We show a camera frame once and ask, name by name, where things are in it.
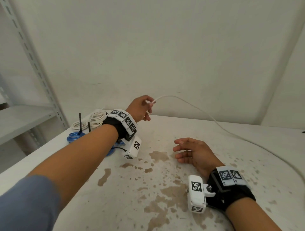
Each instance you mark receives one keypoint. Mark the person's left forearm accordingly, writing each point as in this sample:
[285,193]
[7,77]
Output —
[78,154]

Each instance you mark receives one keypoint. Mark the black right wristband with markers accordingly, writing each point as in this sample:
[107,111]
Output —
[233,200]

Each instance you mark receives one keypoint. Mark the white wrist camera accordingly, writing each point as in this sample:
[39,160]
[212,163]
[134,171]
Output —
[195,197]
[132,150]

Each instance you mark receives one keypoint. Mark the person's left hand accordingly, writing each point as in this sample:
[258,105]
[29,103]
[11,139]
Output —
[140,109]

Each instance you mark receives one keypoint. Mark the grey shirt sleeve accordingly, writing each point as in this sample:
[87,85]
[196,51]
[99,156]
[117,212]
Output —
[28,204]

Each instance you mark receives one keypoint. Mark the person's right forearm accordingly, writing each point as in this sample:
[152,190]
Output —
[250,216]

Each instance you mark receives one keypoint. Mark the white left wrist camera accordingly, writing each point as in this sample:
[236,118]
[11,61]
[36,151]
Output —
[132,150]

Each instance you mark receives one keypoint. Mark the grey metal shelf rack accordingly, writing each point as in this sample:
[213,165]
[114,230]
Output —
[23,121]

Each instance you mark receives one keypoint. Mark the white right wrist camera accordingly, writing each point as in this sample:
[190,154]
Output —
[195,197]

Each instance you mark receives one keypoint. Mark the person's right hand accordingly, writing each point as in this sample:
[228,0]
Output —
[200,154]

